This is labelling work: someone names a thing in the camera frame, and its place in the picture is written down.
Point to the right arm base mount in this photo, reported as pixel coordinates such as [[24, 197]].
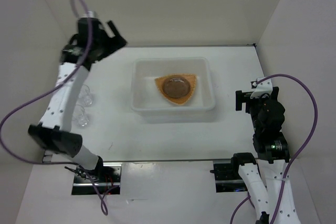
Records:
[[226, 179]]

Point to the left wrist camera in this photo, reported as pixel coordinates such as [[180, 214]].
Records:
[[90, 14]]

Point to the translucent plastic bin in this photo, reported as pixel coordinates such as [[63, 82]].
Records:
[[151, 105]]

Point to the smoky glass plate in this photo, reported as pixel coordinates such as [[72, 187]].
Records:
[[176, 87]]

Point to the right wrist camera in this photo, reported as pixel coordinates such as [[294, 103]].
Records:
[[261, 88]]

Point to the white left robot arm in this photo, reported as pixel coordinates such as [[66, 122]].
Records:
[[53, 133]]

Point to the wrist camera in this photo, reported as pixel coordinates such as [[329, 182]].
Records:
[[261, 88], [90, 14]]

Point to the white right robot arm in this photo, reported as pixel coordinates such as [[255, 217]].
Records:
[[261, 160]]

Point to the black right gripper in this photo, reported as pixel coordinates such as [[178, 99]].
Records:
[[241, 96]]

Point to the clear plastic cup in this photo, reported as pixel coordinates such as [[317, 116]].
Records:
[[85, 98], [79, 116]]

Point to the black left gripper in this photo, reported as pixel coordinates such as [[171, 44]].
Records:
[[116, 42]]

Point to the woven bamboo fan tray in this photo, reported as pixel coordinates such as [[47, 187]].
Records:
[[180, 101]]

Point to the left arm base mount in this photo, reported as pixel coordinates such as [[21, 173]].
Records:
[[108, 183]]

